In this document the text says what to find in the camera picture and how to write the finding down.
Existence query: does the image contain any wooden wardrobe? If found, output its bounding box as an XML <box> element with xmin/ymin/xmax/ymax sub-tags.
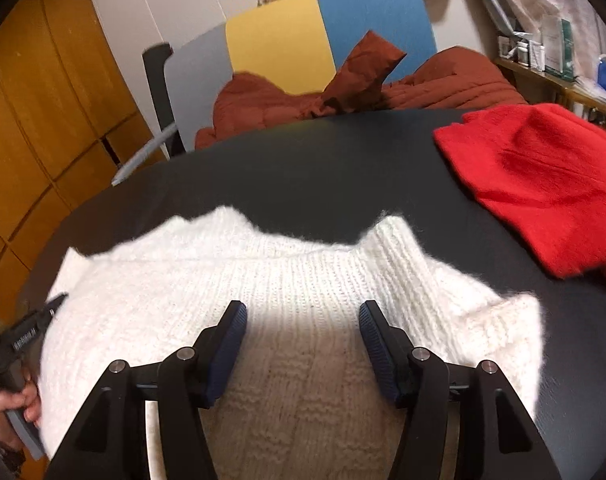
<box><xmin>0</xmin><ymin>0</ymin><xmax>156</xmax><ymax>341</ymax></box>

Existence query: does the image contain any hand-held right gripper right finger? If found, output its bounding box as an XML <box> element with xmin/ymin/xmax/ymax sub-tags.
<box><xmin>358</xmin><ymin>300</ymin><xmax>564</xmax><ymax>480</ymax></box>

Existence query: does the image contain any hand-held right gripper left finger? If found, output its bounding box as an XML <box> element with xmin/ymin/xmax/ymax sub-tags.
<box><xmin>45</xmin><ymin>300</ymin><xmax>248</xmax><ymax>480</ymax></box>

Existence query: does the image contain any person's left hand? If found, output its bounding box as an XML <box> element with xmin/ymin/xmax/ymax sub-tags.
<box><xmin>0</xmin><ymin>381</ymin><xmax>42</xmax><ymax>453</ymax></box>

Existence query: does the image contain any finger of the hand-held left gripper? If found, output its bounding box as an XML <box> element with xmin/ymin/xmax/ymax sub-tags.
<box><xmin>33</xmin><ymin>293</ymin><xmax>70</xmax><ymax>331</ymax></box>

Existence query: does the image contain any green and white box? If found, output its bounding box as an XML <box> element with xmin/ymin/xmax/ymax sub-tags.
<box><xmin>558</xmin><ymin>19</ymin><xmax>576</xmax><ymax>82</ymax></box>

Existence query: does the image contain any red knit sweater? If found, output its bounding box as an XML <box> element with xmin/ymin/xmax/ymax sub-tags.
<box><xmin>433</xmin><ymin>103</ymin><xmax>606</xmax><ymax>306</ymax></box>

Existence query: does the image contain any grey yellow blue chair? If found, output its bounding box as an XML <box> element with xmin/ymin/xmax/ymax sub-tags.
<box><xmin>112</xmin><ymin>0</ymin><xmax>438</xmax><ymax>186</ymax></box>

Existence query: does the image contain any white knit sweater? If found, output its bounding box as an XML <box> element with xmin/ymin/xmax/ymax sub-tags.
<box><xmin>35</xmin><ymin>205</ymin><xmax>546</xmax><ymax>480</ymax></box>

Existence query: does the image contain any rust quilted jacket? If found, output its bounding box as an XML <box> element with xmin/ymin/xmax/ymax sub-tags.
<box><xmin>195</xmin><ymin>30</ymin><xmax>528</xmax><ymax>151</ymax></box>

